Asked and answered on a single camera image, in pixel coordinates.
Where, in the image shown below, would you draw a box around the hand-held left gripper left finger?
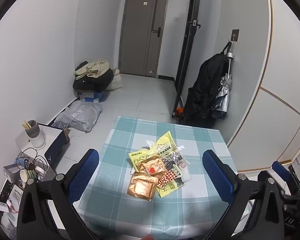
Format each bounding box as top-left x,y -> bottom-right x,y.
16,149 -> 100,240

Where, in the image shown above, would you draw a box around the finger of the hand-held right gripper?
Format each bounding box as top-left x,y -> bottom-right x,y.
272,161 -> 300,193

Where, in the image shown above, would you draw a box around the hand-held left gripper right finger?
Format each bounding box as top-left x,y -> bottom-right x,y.
202,149 -> 288,240

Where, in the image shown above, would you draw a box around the red white checkered packet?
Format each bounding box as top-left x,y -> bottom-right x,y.
157,168 -> 183,188

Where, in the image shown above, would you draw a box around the yellow snack packet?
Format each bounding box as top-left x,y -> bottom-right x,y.
128,149 -> 155,172
156,179 -> 185,198
148,131 -> 186,170

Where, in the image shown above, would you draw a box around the plain gold packet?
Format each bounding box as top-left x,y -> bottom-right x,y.
127,172 -> 159,201

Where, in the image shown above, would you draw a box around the gold packet with red heart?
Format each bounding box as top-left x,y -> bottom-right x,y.
139,155 -> 166,176

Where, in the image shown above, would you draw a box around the clear plastic wrapper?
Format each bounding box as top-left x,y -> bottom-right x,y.
180,155 -> 192,183

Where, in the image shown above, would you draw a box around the teal checkered tablecloth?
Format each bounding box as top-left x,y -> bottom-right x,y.
79,116 -> 238,240

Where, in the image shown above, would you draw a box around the white and dark blue box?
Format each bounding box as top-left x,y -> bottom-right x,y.
15,123 -> 69,170

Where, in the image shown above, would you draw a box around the white jar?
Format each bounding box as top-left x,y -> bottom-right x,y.
29,126 -> 46,149

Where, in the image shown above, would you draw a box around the paper cup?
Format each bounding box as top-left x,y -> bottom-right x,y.
19,169 -> 30,184

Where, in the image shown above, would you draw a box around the grey plastic bag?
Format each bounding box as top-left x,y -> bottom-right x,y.
51,101 -> 103,132

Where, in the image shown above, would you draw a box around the grey chopstick holder cup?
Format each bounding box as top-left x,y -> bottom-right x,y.
25,120 -> 40,139

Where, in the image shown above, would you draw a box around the silver folded umbrella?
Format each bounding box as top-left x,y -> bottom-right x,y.
211,42 -> 234,119

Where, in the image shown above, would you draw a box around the blue cardboard box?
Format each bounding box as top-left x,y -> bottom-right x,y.
75,89 -> 110,103

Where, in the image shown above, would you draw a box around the white device box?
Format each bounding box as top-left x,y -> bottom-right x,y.
0,180 -> 23,213

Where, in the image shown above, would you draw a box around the black jacket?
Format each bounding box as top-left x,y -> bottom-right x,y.
183,53 -> 230,128

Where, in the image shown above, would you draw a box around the black bag with beige cloth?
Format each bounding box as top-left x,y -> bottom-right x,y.
73,61 -> 115,92

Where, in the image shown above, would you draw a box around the beige tote bag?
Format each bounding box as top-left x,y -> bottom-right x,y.
106,67 -> 124,92

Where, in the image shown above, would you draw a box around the beige garment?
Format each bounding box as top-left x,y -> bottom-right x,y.
74,60 -> 110,80

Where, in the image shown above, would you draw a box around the black metal door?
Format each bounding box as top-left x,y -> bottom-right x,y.
171,0 -> 203,120

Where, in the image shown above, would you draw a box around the grey door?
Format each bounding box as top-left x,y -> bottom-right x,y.
119,0 -> 170,77

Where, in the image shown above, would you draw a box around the black cables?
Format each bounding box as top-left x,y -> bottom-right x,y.
15,147 -> 50,180

